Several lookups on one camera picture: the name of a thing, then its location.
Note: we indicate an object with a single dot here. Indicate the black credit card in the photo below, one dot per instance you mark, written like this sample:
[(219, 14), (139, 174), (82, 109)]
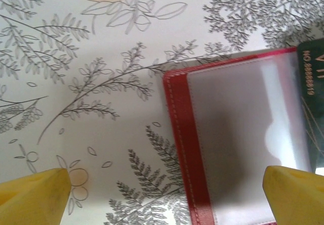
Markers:
[(311, 108)]

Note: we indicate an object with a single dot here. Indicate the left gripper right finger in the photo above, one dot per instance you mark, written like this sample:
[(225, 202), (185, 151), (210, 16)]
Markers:
[(298, 202)]

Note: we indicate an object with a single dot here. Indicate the floral patterned table cover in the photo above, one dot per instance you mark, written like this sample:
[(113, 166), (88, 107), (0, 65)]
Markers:
[(76, 57)]

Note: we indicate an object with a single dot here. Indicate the red card holder wallet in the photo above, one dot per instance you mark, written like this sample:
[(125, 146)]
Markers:
[(182, 133)]

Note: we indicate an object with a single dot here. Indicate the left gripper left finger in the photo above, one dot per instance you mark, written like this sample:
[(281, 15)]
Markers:
[(30, 202)]

